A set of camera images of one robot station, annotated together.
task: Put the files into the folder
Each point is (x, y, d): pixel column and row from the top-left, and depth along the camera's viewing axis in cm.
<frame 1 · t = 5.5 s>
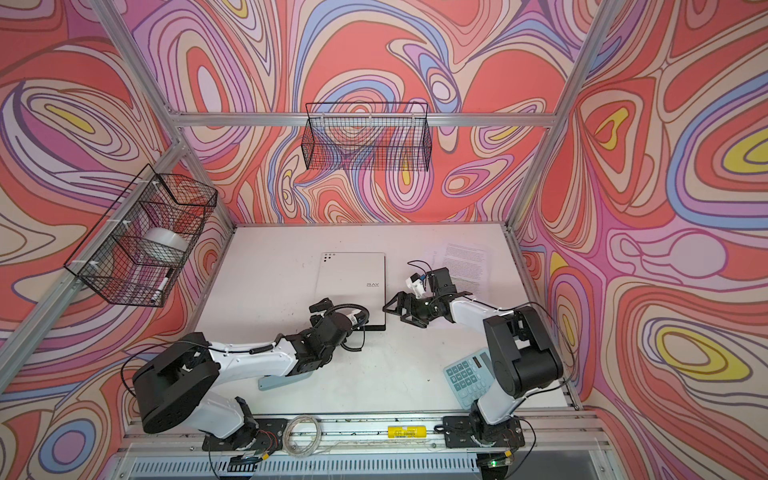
left hand: (333, 309, 88), fingers open
right hand: (395, 319, 88), fingers open
black file folder: (355, 278, 104), point 2 cm above the table
teal calculator: (471, 376, 83), point 2 cm above the table
green highlighted printed paper sheet: (469, 266, 110), on the table

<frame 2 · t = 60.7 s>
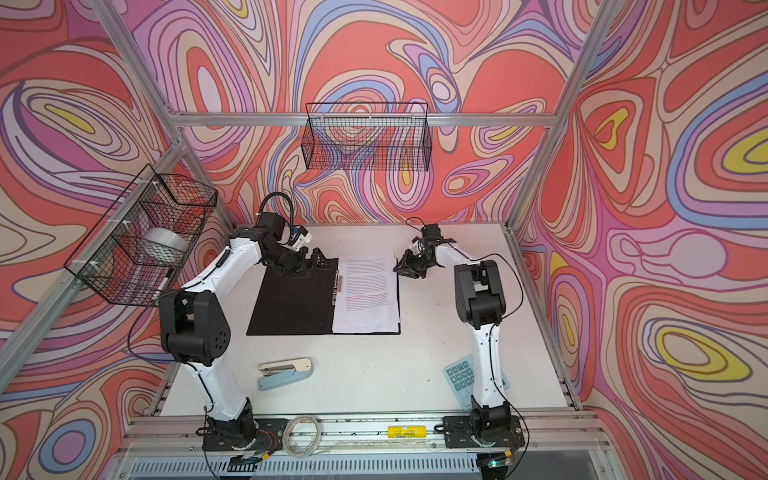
left hand: (321, 267, 88), fingers open
right hand: (398, 274, 104), fingers open
metal folder clip: (337, 287, 103), on the table
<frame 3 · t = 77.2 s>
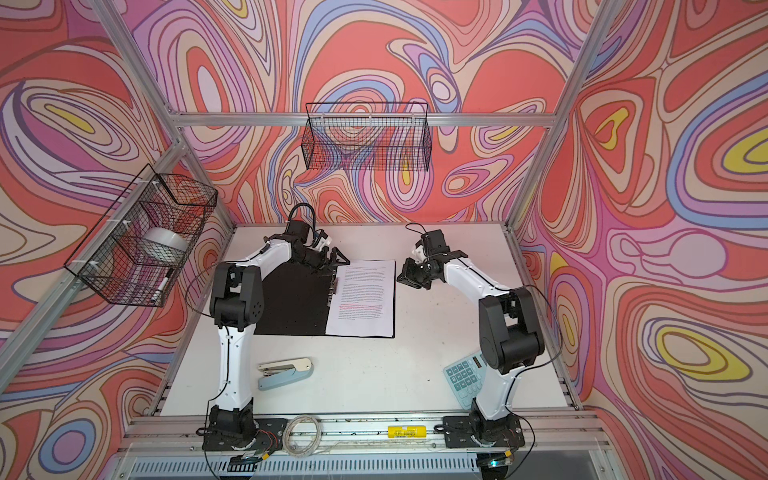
left hand: (344, 264, 101), fingers open
right hand: (400, 284, 92), fingers closed
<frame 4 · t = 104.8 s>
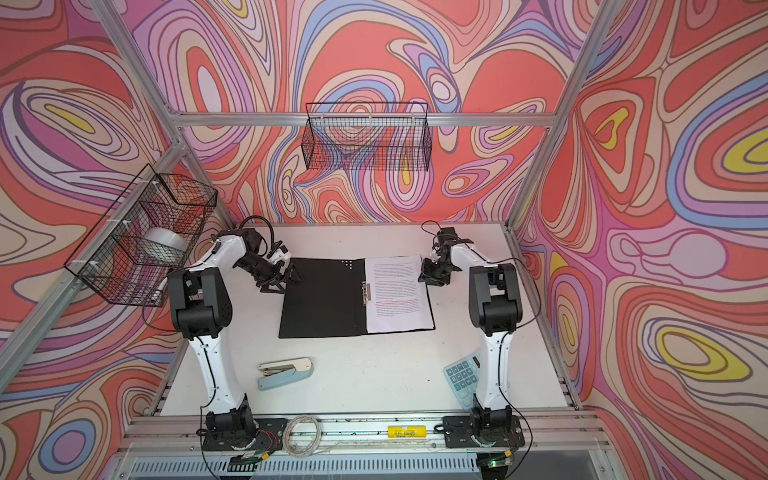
left hand: (295, 283, 95), fingers open
right hand: (424, 285, 102), fingers open
black file folder: (328, 301, 97), point 3 cm above the table
metal folder clip: (366, 290, 101), point 2 cm above the table
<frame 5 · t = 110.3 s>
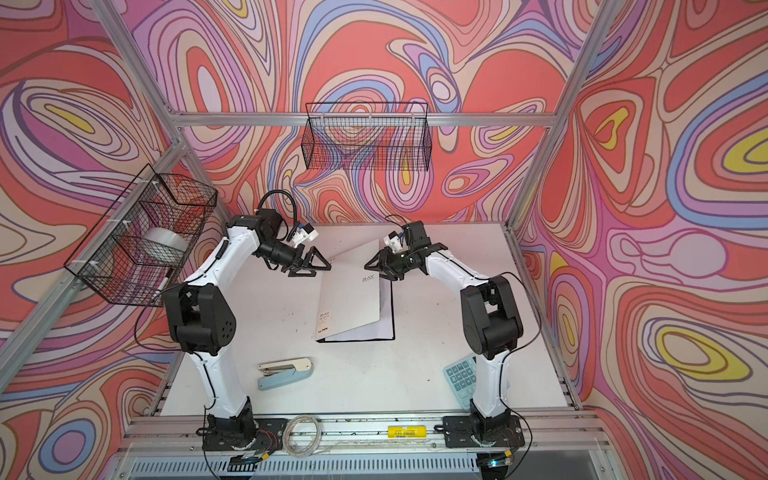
left hand: (321, 268, 84), fingers open
right hand: (371, 275, 89), fingers open
black file folder: (355, 304, 97), point 2 cm above the table
